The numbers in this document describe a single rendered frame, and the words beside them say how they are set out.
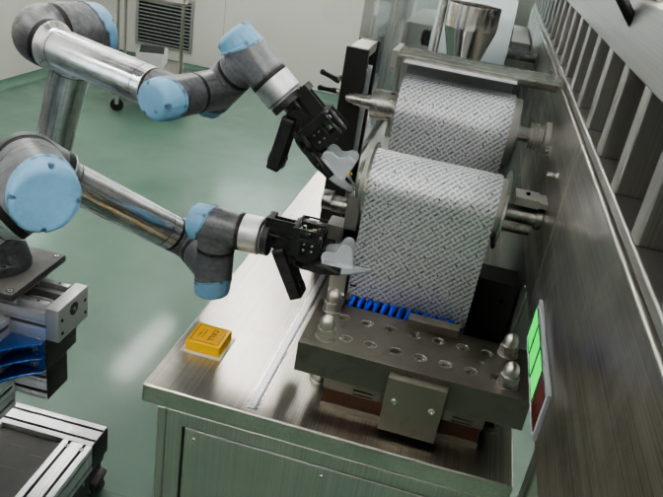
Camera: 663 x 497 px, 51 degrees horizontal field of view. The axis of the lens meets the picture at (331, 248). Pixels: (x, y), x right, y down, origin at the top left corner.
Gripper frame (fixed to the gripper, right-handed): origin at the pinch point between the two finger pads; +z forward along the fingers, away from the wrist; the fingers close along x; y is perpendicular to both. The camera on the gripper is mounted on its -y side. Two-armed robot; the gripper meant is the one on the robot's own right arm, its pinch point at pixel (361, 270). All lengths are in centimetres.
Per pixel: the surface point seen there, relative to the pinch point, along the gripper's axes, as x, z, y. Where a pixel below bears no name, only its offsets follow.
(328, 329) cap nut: -17.7, -2.0, -3.6
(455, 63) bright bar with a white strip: 29.9, 7.7, 36.4
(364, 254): -0.3, -0.1, 3.5
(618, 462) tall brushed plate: -71, 30, 26
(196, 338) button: -12.3, -27.6, -16.5
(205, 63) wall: 556, -255, -99
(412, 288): -0.2, 10.2, -1.0
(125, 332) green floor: 105, -103, -109
